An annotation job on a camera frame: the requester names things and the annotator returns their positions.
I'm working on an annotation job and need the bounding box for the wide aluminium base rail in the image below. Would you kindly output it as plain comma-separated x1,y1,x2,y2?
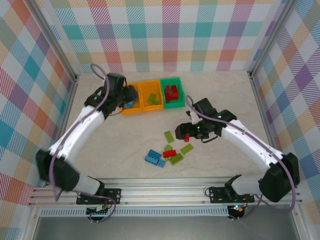
27,176,305,207

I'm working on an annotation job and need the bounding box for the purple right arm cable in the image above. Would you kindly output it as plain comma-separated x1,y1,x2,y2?
185,94,298,221

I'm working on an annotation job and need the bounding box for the green plastic bin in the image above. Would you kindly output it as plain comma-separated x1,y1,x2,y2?
159,76,187,110

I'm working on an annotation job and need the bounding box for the large blue lego brick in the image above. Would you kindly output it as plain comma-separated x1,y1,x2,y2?
144,149,162,166

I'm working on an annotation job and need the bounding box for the aluminium frame post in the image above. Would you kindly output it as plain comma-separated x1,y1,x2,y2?
29,0,81,83
246,0,299,80

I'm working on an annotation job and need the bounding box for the thin black right gripper cable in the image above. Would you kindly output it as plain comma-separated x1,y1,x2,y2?
201,133,219,144

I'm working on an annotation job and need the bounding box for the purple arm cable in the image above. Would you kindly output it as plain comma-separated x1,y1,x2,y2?
49,63,117,224
185,94,298,221

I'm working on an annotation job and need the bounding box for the flat green lego plate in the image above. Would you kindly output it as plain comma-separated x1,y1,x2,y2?
169,153,185,166
179,143,195,155

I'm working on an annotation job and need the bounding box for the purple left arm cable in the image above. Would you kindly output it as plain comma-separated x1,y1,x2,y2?
49,63,117,224

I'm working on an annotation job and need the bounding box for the aluminium frame leg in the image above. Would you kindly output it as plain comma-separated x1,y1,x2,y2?
289,204,308,240
23,206,42,240

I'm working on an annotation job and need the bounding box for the aluminium side rail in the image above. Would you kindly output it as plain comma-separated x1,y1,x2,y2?
247,71,285,154
43,73,81,188

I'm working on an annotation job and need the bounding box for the slotted grey cable duct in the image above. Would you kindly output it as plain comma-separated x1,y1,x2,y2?
39,206,231,218

